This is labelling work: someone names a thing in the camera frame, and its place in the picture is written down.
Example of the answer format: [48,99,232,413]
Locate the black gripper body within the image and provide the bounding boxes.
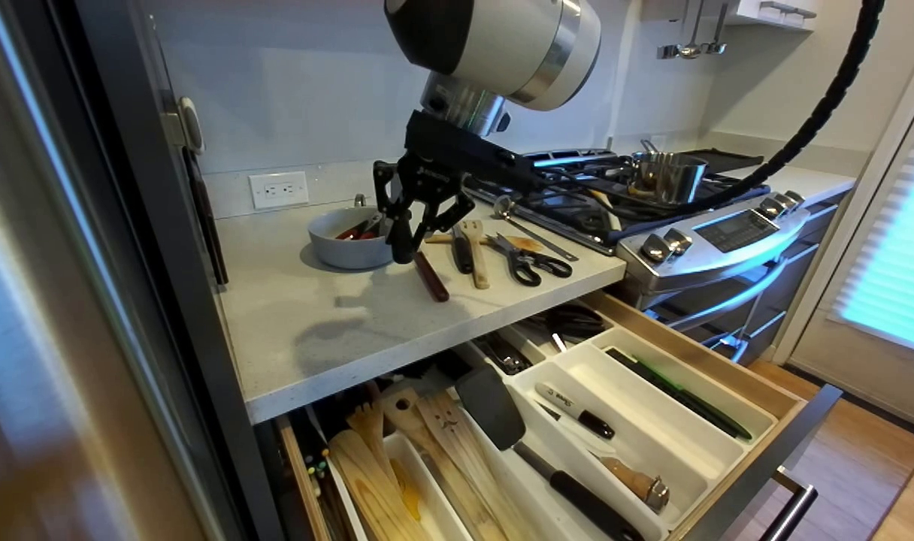
[392,148,471,220]

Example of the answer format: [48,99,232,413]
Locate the gray bowl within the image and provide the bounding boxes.
[307,205,398,274]

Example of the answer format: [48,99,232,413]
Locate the metal ice cream scoop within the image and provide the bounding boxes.
[489,194,583,264]

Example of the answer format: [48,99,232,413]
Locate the small wooden scraper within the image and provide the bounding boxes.
[499,235,545,260]

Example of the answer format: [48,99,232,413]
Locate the black kitchen tool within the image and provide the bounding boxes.
[474,330,532,378]
[547,305,608,341]

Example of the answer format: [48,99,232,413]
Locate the black nylon turner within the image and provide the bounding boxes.
[452,360,647,541]

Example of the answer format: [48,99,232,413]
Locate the slotted wooden spatula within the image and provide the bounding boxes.
[375,386,510,541]

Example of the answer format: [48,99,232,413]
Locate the white narrow utensil tray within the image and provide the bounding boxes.
[319,429,482,541]

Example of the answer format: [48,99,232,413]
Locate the long green and black tool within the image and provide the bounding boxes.
[601,346,757,446]

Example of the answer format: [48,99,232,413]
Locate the white compartment cutlery tray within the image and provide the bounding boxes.
[466,324,780,541]

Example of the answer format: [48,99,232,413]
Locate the stainless gas range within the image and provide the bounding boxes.
[466,148,845,364]

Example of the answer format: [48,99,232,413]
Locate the wooden kitchen drawer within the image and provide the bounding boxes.
[274,289,845,541]

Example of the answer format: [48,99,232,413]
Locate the stainless steel refrigerator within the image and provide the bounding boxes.
[0,0,284,541]

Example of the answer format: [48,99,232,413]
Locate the white door with blinds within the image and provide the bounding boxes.
[776,28,914,436]

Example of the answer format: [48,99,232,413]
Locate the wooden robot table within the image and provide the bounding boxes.
[870,439,914,541]

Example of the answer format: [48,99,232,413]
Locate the brown-handled knife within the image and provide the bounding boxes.
[411,249,452,306]

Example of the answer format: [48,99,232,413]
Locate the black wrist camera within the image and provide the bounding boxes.
[405,108,549,192]

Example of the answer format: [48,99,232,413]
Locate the black-handled utensil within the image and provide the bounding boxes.
[449,231,479,278]

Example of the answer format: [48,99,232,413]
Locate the white wall outlet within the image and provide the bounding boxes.
[245,169,312,214]

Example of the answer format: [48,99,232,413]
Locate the black-handled scissors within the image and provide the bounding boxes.
[485,231,574,293]

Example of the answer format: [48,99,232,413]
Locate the black wall-mounted bar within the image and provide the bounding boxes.
[180,143,232,295]

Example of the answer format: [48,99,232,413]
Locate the steel pot with yellow handle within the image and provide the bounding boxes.
[579,137,710,244]

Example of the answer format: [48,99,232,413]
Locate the black-handled paring knife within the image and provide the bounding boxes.
[532,382,620,446]

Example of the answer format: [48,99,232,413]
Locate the steel oven door handle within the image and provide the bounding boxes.
[664,253,821,327]

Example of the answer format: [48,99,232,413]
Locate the wooden-handled tool with metal cap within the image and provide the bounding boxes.
[599,455,672,516]

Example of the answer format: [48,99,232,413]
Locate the white wall cabinet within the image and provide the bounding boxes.
[724,0,823,36]

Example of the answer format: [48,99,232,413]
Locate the black corrugated cable hose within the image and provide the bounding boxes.
[535,0,887,220]

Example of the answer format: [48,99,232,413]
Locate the metal drawer handle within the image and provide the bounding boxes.
[757,466,821,541]

